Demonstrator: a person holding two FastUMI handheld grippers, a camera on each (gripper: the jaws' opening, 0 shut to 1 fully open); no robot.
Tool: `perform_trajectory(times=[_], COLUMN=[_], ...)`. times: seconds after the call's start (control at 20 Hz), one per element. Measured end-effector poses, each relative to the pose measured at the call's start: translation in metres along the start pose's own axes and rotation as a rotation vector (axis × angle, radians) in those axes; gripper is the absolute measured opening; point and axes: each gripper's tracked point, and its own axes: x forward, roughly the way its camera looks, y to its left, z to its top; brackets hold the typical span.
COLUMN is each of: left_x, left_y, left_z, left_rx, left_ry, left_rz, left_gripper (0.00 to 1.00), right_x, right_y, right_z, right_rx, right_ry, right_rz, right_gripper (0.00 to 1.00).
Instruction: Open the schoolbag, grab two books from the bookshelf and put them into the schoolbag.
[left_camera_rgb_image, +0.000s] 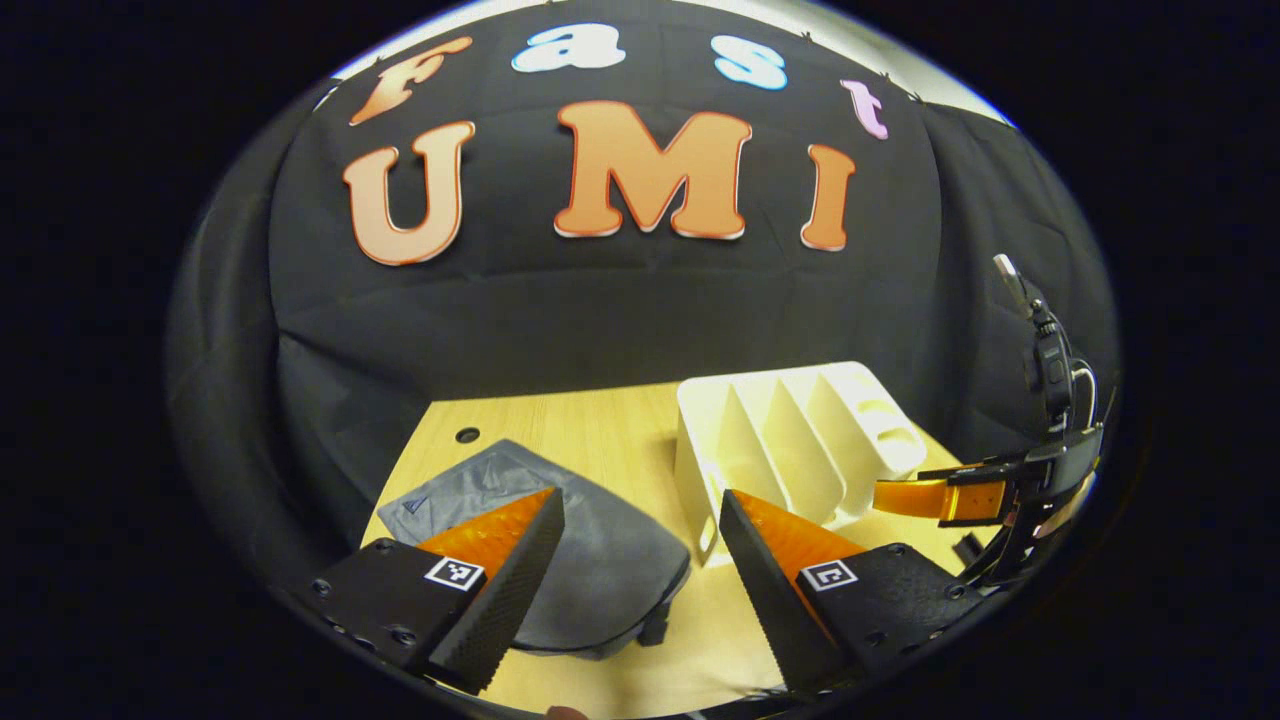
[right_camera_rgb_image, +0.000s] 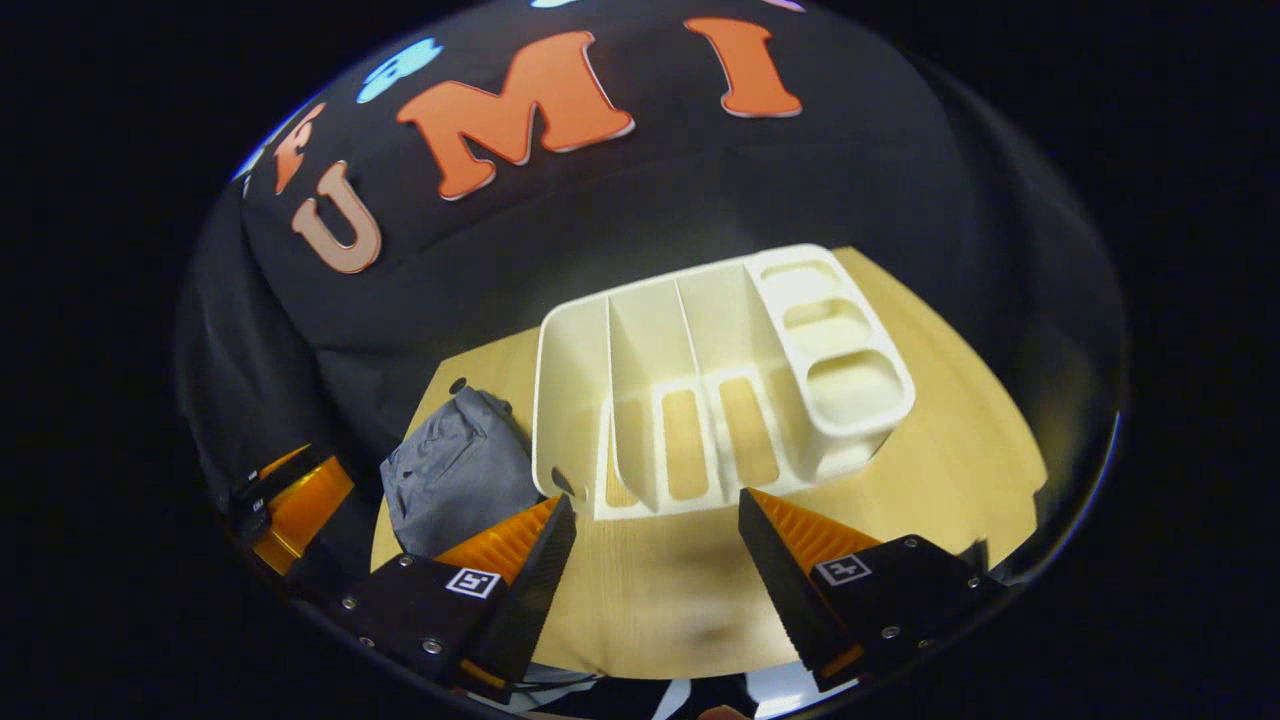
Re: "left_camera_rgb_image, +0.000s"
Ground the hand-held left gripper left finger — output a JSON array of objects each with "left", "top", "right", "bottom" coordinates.
[{"left": 295, "top": 487, "right": 566, "bottom": 694}]

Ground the grey schoolbag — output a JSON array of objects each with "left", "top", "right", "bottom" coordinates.
[{"left": 377, "top": 438, "right": 693, "bottom": 661}]

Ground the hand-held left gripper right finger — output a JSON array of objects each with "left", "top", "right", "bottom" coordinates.
[{"left": 718, "top": 489, "right": 986, "bottom": 699}]

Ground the white bookshelf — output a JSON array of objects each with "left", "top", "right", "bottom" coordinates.
[{"left": 673, "top": 361, "right": 929, "bottom": 568}]

